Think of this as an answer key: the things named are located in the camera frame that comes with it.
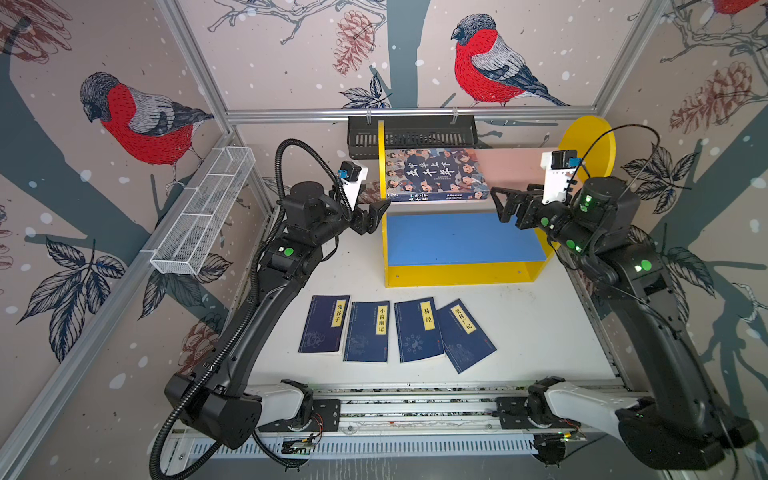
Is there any large illustrated box book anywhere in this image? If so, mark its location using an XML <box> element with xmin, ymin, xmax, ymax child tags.
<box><xmin>384</xmin><ymin>148</ymin><xmax>490</xmax><ymax>202</ymax></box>

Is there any blue book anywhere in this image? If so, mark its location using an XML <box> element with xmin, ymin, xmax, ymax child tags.
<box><xmin>436</xmin><ymin>299</ymin><xmax>497</xmax><ymax>374</ymax></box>
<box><xmin>343</xmin><ymin>301</ymin><xmax>390</xmax><ymax>363</ymax></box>
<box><xmin>298</xmin><ymin>295</ymin><xmax>350</xmax><ymax>354</ymax></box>
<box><xmin>394</xmin><ymin>297</ymin><xmax>444</xmax><ymax>363</ymax></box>

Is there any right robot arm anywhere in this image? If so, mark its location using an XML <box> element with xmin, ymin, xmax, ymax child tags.
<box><xmin>491</xmin><ymin>177</ymin><xmax>759</xmax><ymax>471</ymax></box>

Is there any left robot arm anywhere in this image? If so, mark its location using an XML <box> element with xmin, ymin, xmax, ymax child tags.
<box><xmin>150</xmin><ymin>181</ymin><xmax>391</xmax><ymax>462</ymax></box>

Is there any yellow pink blue bookshelf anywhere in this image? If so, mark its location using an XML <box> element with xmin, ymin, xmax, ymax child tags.
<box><xmin>382</xmin><ymin>116</ymin><xmax>616</xmax><ymax>288</ymax></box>

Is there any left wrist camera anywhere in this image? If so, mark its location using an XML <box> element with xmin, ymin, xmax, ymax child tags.
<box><xmin>338</xmin><ymin>160</ymin><xmax>369</xmax><ymax>209</ymax></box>

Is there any black slotted wall basket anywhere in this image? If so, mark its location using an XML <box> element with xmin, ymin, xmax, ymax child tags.
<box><xmin>347</xmin><ymin>115</ymin><xmax>479</xmax><ymax>160</ymax></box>

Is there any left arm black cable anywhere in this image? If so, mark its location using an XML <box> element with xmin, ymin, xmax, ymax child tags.
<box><xmin>273</xmin><ymin>137</ymin><xmax>355</xmax><ymax>217</ymax></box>

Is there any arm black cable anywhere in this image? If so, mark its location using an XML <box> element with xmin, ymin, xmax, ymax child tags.
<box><xmin>273</xmin><ymin>137</ymin><xmax>355</xmax><ymax>217</ymax></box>
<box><xmin>566</xmin><ymin>122</ymin><xmax>662</xmax><ymax>193</ymax></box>

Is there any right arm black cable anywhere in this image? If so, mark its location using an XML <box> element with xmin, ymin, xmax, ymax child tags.
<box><xmin>566</xmin><ymin>122</ymin><xmax>662</xmax><ymax>193</ymax></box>

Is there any white wire mesh basket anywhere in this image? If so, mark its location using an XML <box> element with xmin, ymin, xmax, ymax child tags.
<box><xmin>150</xmin><ymin>146</ymin><xmax>255</xmax><ymax>275</ymax></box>

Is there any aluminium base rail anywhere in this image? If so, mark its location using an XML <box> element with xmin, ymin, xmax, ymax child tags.
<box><xmin>215</xmin><ymin>382</ymin><xmax>599</xmax><ymax>461</ymax></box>

